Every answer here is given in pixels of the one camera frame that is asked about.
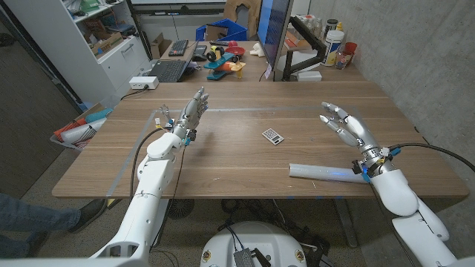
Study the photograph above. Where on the dark bottle with black lid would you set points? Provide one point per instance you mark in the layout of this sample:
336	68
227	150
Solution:
331	26

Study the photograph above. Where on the black round floor fan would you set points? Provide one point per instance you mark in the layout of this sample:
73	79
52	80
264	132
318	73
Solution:
182	208

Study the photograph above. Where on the white wipes canister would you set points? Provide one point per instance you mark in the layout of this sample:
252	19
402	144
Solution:
332	48

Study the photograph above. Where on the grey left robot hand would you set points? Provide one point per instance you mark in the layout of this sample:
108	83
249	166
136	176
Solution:
190	115

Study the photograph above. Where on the white roll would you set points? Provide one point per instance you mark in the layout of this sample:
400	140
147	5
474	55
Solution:
83	131

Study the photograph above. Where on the flat white box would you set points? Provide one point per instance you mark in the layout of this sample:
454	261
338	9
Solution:
309	76

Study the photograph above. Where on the black keyboard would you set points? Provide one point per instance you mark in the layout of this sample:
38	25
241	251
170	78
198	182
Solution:
178	47

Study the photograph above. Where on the plastic wrap roll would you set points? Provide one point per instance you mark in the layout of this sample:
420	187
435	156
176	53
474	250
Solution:
319	173

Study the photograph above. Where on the cardboard box with label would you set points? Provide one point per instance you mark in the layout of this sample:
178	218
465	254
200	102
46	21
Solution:
107	43

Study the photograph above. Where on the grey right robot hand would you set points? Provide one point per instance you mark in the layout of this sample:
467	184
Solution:
358	130

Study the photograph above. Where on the red cup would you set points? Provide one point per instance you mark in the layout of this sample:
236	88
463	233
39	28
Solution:
350	48

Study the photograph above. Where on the orange box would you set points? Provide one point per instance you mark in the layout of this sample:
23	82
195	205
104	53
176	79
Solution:
295	41

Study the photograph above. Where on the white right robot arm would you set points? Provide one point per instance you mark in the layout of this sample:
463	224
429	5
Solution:
393	193

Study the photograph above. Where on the clear plastic floor bin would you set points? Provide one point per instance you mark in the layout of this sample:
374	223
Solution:
59	142

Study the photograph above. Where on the open cardboard box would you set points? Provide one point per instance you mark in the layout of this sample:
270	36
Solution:
159	46

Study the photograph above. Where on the small white calculator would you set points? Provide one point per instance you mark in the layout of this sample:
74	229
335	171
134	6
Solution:
273	136

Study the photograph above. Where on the colourful wooden toy airplane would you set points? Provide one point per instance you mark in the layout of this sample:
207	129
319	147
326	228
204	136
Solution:
222	65

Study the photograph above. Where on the person leg in jeans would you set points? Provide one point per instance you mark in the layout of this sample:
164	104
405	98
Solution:
29	215

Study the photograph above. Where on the white shelf cabinet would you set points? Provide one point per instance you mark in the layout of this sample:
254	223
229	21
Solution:
111	70

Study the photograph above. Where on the clear glass jar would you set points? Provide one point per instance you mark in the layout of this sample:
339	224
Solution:
342	60

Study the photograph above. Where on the blue plastic bin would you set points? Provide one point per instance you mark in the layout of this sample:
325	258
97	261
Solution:
230	31

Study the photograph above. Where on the brown cardboard sheet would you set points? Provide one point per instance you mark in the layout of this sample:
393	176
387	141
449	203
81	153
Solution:
232	9

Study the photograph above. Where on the black shoe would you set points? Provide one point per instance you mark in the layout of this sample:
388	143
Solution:
89	213

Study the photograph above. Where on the computer monitor with blue screen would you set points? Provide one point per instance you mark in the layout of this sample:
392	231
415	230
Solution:
272	26

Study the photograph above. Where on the wooden office desk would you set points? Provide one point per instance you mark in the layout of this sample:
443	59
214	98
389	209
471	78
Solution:
252	72

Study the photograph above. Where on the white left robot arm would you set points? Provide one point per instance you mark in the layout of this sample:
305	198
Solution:
148	207

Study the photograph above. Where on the black flat device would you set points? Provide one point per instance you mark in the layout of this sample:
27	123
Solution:
200	49

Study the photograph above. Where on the red bowl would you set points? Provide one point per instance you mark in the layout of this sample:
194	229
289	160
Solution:
235	50

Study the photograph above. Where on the orange roll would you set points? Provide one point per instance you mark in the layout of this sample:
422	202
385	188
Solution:
68	128

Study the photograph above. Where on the black computer mouse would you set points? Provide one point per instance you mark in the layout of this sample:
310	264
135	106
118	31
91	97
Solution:
199	58

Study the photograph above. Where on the white toy figure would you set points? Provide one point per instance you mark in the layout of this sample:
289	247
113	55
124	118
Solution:
257	50

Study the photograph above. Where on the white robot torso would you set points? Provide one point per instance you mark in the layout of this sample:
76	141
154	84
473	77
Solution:
256	237

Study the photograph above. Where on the teal roll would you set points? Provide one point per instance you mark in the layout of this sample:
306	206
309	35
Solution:
98	115

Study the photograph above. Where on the black laptop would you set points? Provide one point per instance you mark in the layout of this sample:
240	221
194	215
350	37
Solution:
168	70

